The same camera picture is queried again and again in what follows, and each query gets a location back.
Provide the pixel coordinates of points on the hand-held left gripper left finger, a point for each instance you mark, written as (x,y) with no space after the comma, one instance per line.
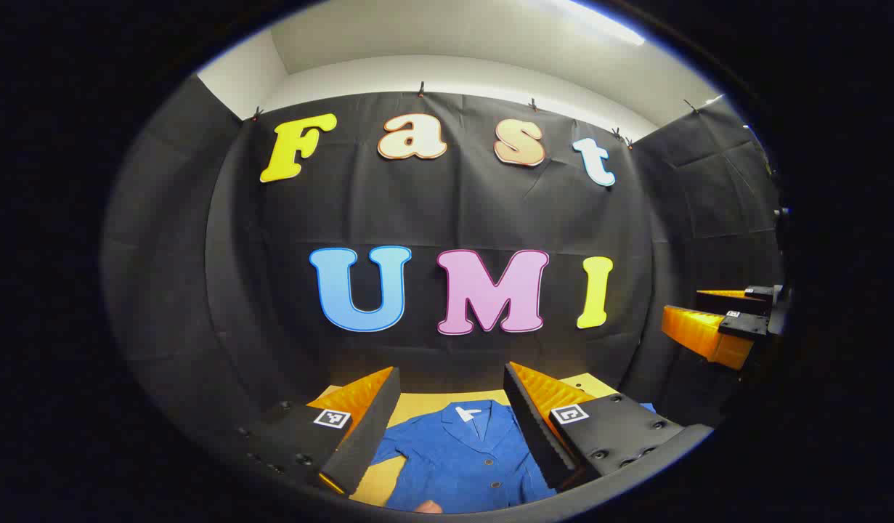
(370,436)

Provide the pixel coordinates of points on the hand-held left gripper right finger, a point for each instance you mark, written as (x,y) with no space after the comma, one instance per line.
(537,436)

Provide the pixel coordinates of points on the blue button shirt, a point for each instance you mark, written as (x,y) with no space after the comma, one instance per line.
(454,457)

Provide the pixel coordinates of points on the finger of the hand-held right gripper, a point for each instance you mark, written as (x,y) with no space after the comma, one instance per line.
(708,334)
(730,301)

